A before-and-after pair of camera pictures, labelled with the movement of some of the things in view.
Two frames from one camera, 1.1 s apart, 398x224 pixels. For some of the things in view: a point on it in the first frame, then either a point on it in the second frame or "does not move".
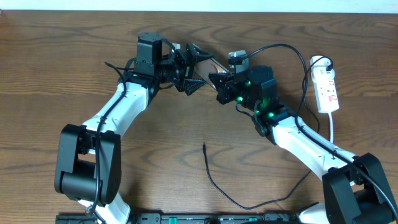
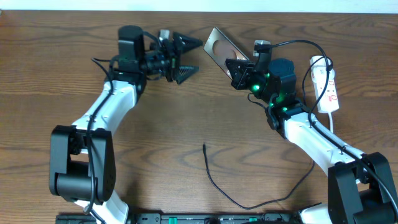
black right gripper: (222, 88) → (239, 78)
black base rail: (190, 218) does not move
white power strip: (324, 85) does not move
